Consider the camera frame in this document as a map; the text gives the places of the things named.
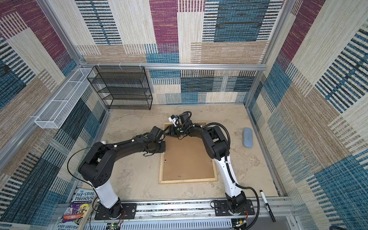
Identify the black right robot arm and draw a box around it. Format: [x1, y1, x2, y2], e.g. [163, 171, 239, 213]
[164, 111, 257, 216]

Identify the colourful treehouse book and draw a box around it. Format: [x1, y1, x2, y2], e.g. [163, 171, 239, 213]
[55, 189, 95, 230]

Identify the light wooden picture frame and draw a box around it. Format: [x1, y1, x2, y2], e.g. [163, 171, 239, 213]
[159, 121, 218, 185]

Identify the white wire mesh basket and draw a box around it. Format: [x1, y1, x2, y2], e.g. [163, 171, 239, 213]
[34, 68, 92, 129]

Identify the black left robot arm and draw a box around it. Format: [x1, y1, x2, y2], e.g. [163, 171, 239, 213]
[72, 126, 165, 220]

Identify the black wire shelf rack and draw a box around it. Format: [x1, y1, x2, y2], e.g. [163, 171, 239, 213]
[87, 66, 153, 110]

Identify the black marker pen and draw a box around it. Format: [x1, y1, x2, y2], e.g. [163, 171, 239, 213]
[260, 190, 276, 222]

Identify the brown frame backing board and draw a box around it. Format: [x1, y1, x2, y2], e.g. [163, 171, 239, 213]
[161, 124, 216, 181]

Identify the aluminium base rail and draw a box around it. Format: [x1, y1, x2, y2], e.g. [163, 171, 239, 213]
[82, 197, 303, 230]

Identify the grey blue oval case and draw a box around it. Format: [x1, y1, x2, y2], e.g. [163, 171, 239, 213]
[242, 127, 253, 148]

